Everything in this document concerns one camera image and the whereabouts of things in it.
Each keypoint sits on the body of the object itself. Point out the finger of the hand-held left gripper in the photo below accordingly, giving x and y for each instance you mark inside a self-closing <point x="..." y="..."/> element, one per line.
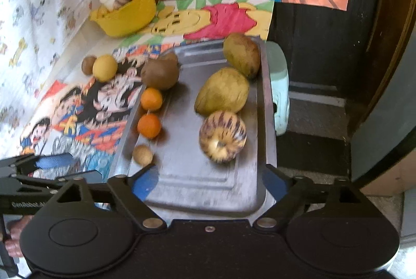
<point x="53" y="161"/>
<point x="87" y="178"/>

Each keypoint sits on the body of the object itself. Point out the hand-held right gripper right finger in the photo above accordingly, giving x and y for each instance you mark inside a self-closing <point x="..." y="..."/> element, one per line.
<point x="274" y="183"/>

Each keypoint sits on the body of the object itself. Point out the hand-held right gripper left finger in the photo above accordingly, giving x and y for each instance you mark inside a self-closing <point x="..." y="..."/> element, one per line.
<point x="146" y="183"/>

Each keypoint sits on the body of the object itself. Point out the small tan longan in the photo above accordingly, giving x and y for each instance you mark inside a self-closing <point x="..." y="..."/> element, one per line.
<point x="143" y="154"/>

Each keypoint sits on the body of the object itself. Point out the metal tray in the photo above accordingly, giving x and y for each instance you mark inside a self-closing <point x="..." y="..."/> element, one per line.
<point x="182" y="168"/>

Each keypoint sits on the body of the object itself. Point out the small orange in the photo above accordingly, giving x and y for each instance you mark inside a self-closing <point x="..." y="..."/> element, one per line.
<point x="151" y="99"/>
<point x="149" y="125"/>

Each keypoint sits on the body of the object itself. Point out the striped pepino melon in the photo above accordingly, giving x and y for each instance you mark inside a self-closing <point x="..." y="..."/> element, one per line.
<point x="223" y="136"/>

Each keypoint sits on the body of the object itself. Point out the large yellow mango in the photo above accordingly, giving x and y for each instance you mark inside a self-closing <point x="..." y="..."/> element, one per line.
<point x="222" y="91"/>

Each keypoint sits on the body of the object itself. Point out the brown kiwi with sticker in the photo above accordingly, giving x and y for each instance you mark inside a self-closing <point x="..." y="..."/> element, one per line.
<point x="160" y="74"/>

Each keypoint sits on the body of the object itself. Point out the olive green mango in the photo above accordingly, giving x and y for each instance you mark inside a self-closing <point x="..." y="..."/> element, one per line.
<point x="242" y="54"/>

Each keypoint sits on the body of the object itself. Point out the person's left hand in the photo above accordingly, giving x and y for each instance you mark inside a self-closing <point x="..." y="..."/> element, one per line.
<point x="18" y="233"/>

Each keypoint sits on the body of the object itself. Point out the grey-haired figure drawing sheet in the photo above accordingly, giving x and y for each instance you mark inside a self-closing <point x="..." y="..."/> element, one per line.
<point x="84" y="155"/>

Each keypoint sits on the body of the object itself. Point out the cartoon boys drawing sheet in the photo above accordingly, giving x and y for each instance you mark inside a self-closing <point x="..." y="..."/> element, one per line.
<point x="39" y="129"/>

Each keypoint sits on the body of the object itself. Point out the spiky-haired figure drawing sheet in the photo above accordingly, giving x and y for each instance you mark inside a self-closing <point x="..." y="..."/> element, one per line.
<point x="104" y="109"/>

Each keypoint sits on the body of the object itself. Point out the pale green plastic stool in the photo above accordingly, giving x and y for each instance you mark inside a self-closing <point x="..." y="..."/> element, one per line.
<point x="279" y="87"/>

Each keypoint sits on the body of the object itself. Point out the brown round walnut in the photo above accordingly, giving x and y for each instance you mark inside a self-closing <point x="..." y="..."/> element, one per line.
<point x="87" y="65"/>

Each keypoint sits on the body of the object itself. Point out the yellow lemon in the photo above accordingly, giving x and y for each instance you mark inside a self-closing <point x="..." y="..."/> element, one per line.
<point x="104" y="68"/>

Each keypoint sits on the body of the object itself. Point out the cardboard box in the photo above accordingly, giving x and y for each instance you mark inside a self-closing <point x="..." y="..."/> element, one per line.
<point x="388" y="179"/>

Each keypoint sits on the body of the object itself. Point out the white cartoon printed cloth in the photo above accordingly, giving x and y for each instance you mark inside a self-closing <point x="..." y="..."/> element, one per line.
<point x="29" y="22"/>

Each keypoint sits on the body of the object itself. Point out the small yellow fruit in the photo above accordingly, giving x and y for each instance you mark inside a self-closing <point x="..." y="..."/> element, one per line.
<point x="103" y="10"/>

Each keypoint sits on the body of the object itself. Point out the yellow plastic bowl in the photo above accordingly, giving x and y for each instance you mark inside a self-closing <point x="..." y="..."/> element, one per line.
<point x="126" y="18"/>

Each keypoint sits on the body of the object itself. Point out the walnut in shell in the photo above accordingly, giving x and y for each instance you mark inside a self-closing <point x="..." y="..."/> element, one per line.
<point x="123" y="1"/>

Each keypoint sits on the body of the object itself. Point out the yellow bear drawing sheet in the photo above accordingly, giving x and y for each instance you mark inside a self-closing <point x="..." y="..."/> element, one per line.
<point x="211" y="17"/>

